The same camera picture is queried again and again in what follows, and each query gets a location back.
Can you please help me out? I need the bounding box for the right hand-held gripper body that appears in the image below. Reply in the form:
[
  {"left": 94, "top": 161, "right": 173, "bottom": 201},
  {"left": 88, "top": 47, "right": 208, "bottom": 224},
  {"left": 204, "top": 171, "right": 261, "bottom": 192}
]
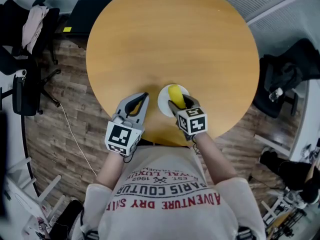
[{"left": 175, "top": 106, "right": 209, "bottom": 142}]

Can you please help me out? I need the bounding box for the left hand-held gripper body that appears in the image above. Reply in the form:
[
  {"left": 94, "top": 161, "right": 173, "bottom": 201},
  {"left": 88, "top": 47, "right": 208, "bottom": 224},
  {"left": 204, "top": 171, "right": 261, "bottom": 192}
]
[{"left": 104, "top": 112, "right": 146, "bottom": 157}]

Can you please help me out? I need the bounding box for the small white round plate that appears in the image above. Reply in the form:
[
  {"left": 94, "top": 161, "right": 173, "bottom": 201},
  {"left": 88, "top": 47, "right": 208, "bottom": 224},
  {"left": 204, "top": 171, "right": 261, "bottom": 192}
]
[{"left": 157, "top": 84, "right": 191, "bottom": 118}]

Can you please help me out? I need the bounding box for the yellow banana-shaped object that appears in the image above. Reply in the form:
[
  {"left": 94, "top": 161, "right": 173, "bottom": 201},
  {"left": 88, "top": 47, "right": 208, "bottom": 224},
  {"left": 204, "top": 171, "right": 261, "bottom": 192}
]
[{"left": 167, "top": 84, "right": 187, "bottom": 110}]

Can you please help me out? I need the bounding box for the person's right forearm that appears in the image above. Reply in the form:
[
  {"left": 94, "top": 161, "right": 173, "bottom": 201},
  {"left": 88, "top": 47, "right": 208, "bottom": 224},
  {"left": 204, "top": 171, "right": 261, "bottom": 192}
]
[{"left": 193, "top": 130, "right": 239, "bottom": 185}]

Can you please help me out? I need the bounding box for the person's left forearm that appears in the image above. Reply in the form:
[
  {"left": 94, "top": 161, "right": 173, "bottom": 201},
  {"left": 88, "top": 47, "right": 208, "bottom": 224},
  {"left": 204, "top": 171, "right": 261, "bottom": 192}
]
[{"left": 95, "top": 150, "right": 126, "bottom": 190}]

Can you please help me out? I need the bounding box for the clear plastic bottle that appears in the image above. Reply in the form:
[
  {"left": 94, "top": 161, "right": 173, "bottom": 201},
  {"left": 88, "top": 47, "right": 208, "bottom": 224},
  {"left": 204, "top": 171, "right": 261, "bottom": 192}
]
[{"left": 268, "top": 87, "right": 285, "bottom": 103}]

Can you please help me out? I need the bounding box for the person's white printed shirt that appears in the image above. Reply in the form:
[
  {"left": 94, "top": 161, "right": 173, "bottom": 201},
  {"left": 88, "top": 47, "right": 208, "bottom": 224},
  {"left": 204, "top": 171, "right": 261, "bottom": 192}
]
[{"left": 74, "top": 144, "right": 266, "bottom": 240}]

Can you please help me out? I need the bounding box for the black curved floor strip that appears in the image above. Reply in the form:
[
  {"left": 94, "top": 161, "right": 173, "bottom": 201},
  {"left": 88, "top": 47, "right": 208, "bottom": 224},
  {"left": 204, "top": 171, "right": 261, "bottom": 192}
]
[{"left": 20, "top": 113, "right": 40, "bottom": 195}]

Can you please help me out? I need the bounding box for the black jacket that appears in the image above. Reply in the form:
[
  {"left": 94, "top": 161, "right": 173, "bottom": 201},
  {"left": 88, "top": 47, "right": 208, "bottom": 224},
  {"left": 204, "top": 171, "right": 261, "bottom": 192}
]
[{"left": 263, "top": 54, "right": 304, "bottom": 93}]

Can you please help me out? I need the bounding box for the black cabinet with yellow sticker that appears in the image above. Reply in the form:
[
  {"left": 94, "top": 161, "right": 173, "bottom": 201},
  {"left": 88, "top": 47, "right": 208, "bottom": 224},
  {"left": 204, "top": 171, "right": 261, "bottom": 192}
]
[{"left": 63, "top": 0, "right": 115, "bottom": 50}]

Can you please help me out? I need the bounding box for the white desk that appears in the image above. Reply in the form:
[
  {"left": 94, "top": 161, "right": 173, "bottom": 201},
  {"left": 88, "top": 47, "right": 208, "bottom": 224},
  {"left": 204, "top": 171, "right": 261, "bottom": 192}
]
[{"left": 254, "top": 79, "right": 320, "bottom": 163}]

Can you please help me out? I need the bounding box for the white metal rack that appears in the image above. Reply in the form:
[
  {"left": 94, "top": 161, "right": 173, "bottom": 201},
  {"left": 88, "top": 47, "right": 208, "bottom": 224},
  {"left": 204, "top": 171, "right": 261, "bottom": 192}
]
[
  {"left": 4, "top": 155, "right": 66, "bottom": 235},
  {"left": 260, "top": 188, "right": 309, "bottom": 238}
]

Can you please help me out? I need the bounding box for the pink cloth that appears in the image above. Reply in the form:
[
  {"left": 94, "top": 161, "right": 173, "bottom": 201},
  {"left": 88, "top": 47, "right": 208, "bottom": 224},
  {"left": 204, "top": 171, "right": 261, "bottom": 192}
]
[{"left": 21, "top": 4, "right": 50, "bottom": 55}]

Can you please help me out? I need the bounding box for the white floor cable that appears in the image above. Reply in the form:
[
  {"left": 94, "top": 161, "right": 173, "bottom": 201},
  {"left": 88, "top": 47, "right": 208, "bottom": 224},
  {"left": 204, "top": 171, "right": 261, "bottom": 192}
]
[{"left": 59, "top": 103, "right": 98, "bottom": 178}]

